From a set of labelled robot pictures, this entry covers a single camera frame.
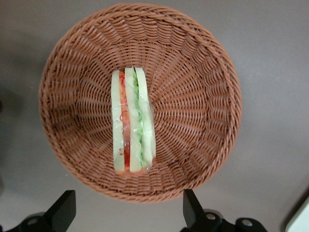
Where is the brown round wicker basket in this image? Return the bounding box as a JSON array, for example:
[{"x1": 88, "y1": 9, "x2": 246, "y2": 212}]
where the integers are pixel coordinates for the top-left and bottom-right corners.
[{"x1": 38, "y1": 2, "x2": 243, "y2": 203}]

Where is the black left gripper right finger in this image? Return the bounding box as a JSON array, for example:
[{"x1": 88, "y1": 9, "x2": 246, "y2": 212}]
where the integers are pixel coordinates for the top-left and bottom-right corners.
[{"x1": 181, "y1": 188, "x2": 268, "y2": 232}]

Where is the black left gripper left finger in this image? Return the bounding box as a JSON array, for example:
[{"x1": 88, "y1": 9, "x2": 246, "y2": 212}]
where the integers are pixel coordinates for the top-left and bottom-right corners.
[{"x1": 0, "y1": 189, "x2": 77, "y2": 232}]

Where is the cream plastic tray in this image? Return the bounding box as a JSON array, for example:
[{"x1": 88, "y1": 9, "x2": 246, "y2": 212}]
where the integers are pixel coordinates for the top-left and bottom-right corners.
[{"x1": 285, "y1": 194, "x2": 309, "y2": 232}]

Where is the sandwich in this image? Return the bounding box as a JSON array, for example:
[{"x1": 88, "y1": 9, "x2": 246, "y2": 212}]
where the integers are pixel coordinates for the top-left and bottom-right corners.
[{"x1": 110, "y1": 67, "x2": 156, "y2": 175}]

